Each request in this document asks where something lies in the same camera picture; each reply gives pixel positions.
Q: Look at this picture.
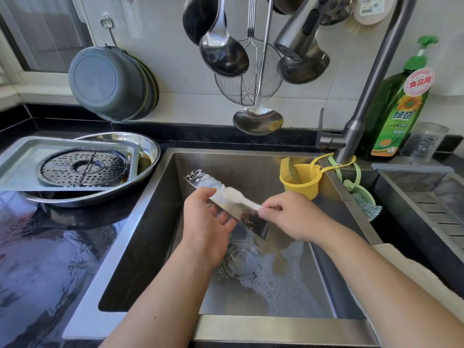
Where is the person's right hand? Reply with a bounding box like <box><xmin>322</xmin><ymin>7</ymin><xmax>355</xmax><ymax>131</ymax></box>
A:
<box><xmin>257</xmin><ymin>190</ymin><xmax>339</xmax><ymax>244</ymax></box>

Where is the person's left hand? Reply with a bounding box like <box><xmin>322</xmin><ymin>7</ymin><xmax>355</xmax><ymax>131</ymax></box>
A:
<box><xmin>179</xmin><ymin>186</ymin><xmax>238</xmax><ymax>267</ymax></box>

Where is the round steel pan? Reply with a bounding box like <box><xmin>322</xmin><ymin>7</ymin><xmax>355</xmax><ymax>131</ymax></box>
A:
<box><xmin>184</xmin><ymin>167</ymin><xmax>270</xmax><ymax>241</ymax></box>

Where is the white cleaning brush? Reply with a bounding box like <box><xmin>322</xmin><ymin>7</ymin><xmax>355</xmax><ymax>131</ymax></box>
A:
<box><xmin>222</xmin><ymin>185</ymin><xmax>264</xmax><ymax>213</ymax></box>

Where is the black round steamer rack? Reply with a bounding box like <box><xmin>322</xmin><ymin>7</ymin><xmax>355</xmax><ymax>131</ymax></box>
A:
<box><xmin>37</xmin><ymin>147</ymin><xmax>130</xmax><ymax>189</ymax></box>

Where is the person's right forearm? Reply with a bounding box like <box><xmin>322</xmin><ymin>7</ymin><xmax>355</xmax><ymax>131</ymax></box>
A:
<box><xmin>319</xmin><ymin>224</ymin><xmax>464</xmax><ymax>348</ymax></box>

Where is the person's left forearm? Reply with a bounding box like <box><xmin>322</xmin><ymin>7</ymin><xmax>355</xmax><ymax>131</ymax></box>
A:
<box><xmin>100</xmin><ymin>250</ymin><xmax>227</xmax><ymax>348</ymax></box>

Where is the yellow hanging sink cup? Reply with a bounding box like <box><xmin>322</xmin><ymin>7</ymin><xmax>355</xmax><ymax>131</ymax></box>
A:
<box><xmin>278</xmin><ymin>154</ymin><xmax>337</xmax><ymax>201</ymax></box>

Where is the green hanging sponge holder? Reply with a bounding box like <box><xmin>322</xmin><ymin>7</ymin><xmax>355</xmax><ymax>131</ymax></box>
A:
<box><xmin>329</xmin><ymin>156</ymin><xmax>383</xmax><ymax>222</ymax></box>

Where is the stainless steel sink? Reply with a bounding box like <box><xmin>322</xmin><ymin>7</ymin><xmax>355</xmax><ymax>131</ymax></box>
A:
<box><xmin>61</xmin><ymin>146</ymin><xmax>384</xmax><ymax>347</ymax></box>

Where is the round steel basin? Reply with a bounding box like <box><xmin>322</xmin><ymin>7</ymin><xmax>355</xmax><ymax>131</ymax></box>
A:
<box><xmin>21</xmin><ymin>131</ymin><xmax>162</xmax><ymax>208</ymax></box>

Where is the white dish rag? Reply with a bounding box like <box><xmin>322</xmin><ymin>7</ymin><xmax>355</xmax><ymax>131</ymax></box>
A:
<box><xmin>347</xmin><ymin>243</ymin><xmax>464</xmax><ymax>348</ymax></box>

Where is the steel sink drain tray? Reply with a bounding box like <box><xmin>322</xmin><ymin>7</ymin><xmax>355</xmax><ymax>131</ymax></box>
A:
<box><xmin>371</xmin><ymin>163</ymin><xmax>464</xmax><ymax>263</ymax></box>

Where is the green dish soap bottle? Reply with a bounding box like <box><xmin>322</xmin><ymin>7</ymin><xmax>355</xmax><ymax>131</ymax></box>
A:
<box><xmin>365</xmin><ymin>35</ymin><xmax>440</xmax><ymax>161</ymax></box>

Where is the clear plastic cup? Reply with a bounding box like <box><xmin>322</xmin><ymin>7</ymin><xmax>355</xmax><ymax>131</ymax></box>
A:
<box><xmin>402</xmin><ymin>121</ymin><xmax>450</xmax><ymax>163</ymax></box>

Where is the dark green hanging basin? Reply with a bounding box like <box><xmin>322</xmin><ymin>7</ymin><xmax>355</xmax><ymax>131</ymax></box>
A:
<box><xmin>138</xmin><ymin>56</ymin><xmax>160</xmax><ymax>119</ymax></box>

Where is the steel gooseneck faucet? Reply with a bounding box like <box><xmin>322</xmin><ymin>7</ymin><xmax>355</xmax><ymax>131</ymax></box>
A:
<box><xmin>273</xmin><ymin>0</ymin><xmax>420</xmax><ymax>166</ymax></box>

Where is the steel soup ladle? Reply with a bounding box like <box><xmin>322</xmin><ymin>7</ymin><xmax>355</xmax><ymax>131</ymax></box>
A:
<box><xmin>199</xmin><ymin>0</ymin><xmax>250</xmax><ymax>77</ymax></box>

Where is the grey hanging basin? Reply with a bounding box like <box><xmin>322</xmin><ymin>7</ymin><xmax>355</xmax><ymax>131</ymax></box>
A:
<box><xmin>68</xmin><ymin>45</ymin><xmax>148</xmax><ymax>122</ymax></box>

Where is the rectangular steel tray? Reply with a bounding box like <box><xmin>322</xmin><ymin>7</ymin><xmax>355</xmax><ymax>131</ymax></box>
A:
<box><xmin>0</xmin><ymin>135</ymin><xmax>142</xmax><ymax>193</ymax></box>

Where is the hanging steel ladles and skimmer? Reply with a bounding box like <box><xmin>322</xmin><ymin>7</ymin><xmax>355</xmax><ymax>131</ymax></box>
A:
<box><xmin>181</xmin><ymin>0</ymin><xmax>221</xmax><ymax>46</ymax></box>

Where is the white dish brush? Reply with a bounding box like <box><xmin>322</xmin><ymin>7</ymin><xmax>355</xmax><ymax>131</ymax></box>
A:
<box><xmin>351</xmin><ymin>0</ymin><xmax>398</xmax><ymax>27</ymax></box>

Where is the yellow-handled steel ladle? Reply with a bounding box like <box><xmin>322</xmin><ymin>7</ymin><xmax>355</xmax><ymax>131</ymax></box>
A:
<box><xmin>232</xmin><ymin>0</ymin><xmax>285</xmax><ymax>137</ymax></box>

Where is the wire mesh skimmer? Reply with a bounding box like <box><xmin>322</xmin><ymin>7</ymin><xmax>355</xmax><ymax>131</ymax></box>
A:
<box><xmin>214</xmin><ymin>0</ymin><xmax>284</xmax><ymax>107</ymax></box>

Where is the orange-handled brass ladle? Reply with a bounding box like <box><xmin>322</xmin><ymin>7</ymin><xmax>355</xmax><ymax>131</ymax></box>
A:
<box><xmin>271</xmin><ymin>0</ymin><xmax>311</xmax><ymax>16</ymax></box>

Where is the steel wall hook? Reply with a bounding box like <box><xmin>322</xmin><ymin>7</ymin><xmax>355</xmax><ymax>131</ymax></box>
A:
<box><xmin>100</xmin><ymin>15</ymin><xmax>117</xmax><ymax>48</ymax></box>

